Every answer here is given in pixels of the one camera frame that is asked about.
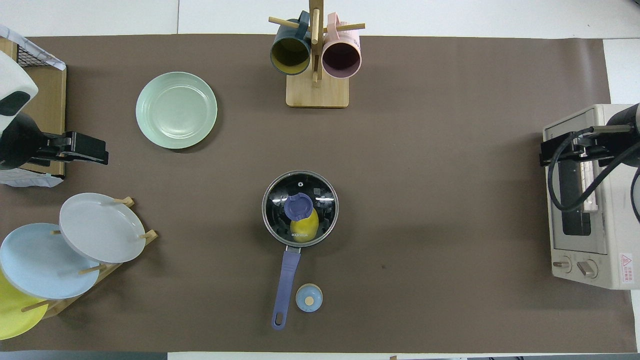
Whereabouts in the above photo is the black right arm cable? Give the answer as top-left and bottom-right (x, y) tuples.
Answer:
(547, 127), (640, 223)

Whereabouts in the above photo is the light blue plate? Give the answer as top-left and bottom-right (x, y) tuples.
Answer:
(0, 223), (101, 300)

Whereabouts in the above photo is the pale green plate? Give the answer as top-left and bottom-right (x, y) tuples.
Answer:
(135, 71), (218, 150)

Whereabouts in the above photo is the wooden plate rack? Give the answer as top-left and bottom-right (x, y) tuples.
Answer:
(20, 196), (159, 321)

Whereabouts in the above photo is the brown table mat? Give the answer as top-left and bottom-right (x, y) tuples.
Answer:
(0, 34), (638, 353)

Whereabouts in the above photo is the grey plate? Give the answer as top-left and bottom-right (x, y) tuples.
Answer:
(59, 193), (147, 264)

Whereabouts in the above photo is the white crumpled sheet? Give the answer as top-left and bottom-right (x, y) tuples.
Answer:
(0, 167), (64, 189)

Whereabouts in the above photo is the wooden box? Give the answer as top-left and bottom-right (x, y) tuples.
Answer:
(0, 37), (67, 178)

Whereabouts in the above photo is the dark blue mug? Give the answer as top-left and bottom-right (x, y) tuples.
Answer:
(270, 11), (312, 76)

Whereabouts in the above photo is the small blue round cap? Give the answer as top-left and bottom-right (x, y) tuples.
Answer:
(295, 283), (324, 314)

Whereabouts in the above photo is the yellow potato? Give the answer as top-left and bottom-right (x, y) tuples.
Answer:
(290, 207), (320, 244)

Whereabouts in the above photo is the wire basket white liner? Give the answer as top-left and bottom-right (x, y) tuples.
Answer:
(0, 25), (67, 72)

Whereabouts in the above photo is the black pot purple handle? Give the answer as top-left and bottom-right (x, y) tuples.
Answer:
(261, 170), (340, 331)

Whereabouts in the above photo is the yellow plate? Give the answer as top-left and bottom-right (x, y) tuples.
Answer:
(0, 270), (49, 341)

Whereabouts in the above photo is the beige toaster oven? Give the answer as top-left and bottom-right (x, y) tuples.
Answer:
(542, 103), (640, 291)

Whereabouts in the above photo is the pink mug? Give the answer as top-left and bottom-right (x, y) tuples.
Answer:
(321, 12), (362, 79)

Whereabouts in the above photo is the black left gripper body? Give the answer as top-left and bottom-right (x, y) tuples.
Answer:
(49, 131), (109, 161)

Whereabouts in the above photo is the glass lid purple knob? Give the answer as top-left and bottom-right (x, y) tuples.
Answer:
(261, 170), (340, 248)

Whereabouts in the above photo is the wooden mug tree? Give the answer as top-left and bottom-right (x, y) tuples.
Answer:
(268, 0), (366, 109)

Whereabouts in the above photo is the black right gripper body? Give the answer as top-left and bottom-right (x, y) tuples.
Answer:
(540, 136), (608, 162)

